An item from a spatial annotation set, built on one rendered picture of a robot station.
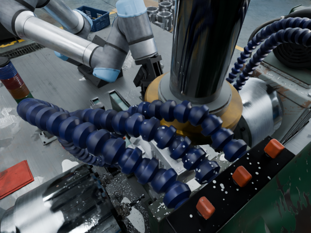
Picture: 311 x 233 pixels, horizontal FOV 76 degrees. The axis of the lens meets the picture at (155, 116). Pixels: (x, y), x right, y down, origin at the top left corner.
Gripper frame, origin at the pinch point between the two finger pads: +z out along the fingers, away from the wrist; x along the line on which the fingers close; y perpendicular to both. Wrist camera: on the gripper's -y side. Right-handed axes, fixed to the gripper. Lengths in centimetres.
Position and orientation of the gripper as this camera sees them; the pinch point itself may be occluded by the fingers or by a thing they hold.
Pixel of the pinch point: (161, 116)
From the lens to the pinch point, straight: 66.8
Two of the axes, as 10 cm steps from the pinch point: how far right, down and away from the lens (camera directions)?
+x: 8.1, -4.4, 3.9
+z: 2.9, 8.8, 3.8
